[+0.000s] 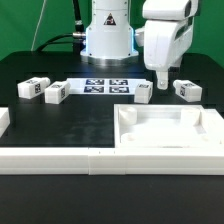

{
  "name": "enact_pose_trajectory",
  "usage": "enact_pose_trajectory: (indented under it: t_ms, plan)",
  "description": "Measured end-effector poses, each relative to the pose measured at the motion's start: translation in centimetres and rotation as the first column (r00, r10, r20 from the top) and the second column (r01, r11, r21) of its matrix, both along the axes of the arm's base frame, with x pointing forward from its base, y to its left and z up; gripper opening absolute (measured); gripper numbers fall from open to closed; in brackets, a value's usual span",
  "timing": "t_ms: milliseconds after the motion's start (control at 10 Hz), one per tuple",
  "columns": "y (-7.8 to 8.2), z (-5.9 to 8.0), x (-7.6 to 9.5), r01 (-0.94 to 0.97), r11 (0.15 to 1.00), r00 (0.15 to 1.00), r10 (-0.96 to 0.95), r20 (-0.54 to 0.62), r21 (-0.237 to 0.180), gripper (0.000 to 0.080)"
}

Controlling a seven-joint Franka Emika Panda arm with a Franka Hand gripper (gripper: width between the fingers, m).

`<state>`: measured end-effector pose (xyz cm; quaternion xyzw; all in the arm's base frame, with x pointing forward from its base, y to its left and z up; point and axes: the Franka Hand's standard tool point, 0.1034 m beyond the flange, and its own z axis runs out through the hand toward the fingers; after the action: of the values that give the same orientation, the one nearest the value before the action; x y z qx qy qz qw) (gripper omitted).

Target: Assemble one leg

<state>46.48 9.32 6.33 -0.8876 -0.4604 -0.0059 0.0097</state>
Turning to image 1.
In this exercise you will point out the white front fence wall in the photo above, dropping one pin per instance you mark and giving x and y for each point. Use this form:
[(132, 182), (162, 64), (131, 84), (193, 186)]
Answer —
[(110, 161)]

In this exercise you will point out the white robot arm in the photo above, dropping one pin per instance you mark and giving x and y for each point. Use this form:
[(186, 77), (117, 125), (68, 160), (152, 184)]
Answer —
[(165, 37)]

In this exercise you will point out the white left fence piece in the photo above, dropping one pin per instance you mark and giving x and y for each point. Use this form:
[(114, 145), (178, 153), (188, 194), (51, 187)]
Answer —
[(4, 120)]

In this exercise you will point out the white square tabletop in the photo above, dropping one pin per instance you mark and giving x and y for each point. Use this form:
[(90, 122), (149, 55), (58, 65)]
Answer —
[(167, 126)]

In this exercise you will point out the white sheet with fiducial tags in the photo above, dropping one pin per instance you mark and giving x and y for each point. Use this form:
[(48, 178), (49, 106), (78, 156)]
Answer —
[(103, 86)]

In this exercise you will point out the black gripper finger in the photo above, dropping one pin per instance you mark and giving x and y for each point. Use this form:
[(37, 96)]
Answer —
[(162, 80)]

